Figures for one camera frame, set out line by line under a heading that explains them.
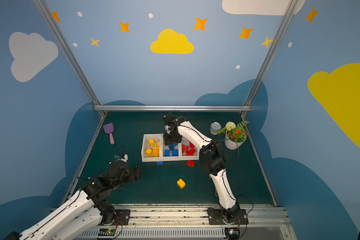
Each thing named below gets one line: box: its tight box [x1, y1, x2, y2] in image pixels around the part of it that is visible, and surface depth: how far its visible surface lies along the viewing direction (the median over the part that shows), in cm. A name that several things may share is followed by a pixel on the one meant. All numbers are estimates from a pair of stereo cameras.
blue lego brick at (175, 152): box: [172, 149, 179, 156], surface depth 99 cm
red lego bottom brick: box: [185, 148, 196, 156], surface depth 100 cm
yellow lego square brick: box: [145, 148, 153, 157], surface depth 97 cm
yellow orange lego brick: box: [152, 148, 160, 157], surface depth 96 cm
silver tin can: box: [210, 121, 222, 135], surface depth 109 cm
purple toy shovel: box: [103, 122, 115, 145], surface depth 113 cm
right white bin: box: [180, 136, 200, 161], surface depth 100 cm
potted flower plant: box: [216, 121, 250, 150], surface depth 95 cm
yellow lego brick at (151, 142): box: [148, 138, 156, 147], surface depth 103 cm
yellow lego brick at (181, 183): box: [176, 178, 186, 189], surface depth 86 cm
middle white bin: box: [161, 133, 181, 161], surface depth 98 cm
